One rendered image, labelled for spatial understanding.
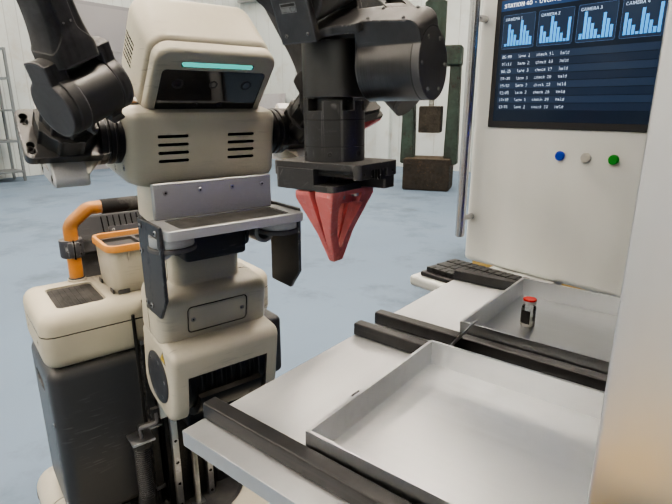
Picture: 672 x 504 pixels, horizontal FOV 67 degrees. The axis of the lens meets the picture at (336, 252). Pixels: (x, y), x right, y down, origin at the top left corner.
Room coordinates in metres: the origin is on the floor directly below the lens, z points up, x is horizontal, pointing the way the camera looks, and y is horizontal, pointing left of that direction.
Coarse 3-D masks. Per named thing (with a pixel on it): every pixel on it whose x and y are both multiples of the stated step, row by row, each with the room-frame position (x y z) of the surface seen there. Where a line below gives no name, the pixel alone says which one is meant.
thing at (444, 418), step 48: (384, 384) 0.54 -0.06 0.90; (432, 384) 0.58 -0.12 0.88; (480, 384) 0.58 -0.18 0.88; (528, 384) 0.55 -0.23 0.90; (576, 384) 0.52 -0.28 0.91; (336, 432) 0.47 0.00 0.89; (384, 432) 0.48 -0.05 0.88; (432, 432) 0.48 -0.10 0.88; (480, 432) 0.48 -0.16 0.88; (528, 432) 0.48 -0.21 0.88; (576, 432) 0.48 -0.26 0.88; (384, 480) 0.38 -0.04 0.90; (432, 480) 0.41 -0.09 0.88; (480, 480) 0.41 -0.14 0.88; (528, 480) 0.41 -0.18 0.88; (576, 480) 0.41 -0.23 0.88
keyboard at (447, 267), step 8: (440, 264) 1.26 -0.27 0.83; (448, 264) 1.26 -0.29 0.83; (456, 264) 1.26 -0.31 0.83; (464, 264) 1.26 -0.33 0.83; (472, 264) 1.26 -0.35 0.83; (424, 272) 1.23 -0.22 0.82; (432, 272) 1.23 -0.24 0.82; (440, 272) 1.21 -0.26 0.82; (448, 272) 1.19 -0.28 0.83; (480, 272) 1.20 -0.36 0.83; (488, 272) 1.20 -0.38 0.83; (496, 272) 1.19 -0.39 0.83; (504, 272) 1.20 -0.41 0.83; (440, 280) 1.19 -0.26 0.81; (448, 280) 1.18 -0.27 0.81
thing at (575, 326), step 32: (512, 288) 0.85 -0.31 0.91; (544, 288) 0.87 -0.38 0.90; (576, 288) 0.84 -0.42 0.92; (480, 320) 0.75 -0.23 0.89; (512, 320) 0.78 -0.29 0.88; (544, 320) 0.78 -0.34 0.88; (576, 320) 0.78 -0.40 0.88; (608, 320) 0.78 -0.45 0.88; (544, 352) 0.62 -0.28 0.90; (576, 352) 0.60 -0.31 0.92; (608, 352) 0.67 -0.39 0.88
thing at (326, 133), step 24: (312, 120) 0.47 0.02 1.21; (336, 120) 0.46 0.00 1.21; (360, 120) 0.48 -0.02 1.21; (312, 144) 0.47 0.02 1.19; (336, 144) 0.46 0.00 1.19; (360, 144) 0.48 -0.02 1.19; (312, 168) 0.47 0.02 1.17; (336, 168) 0.45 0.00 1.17; (360, 168) 0.44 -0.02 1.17; (384, 168) 0.47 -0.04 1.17
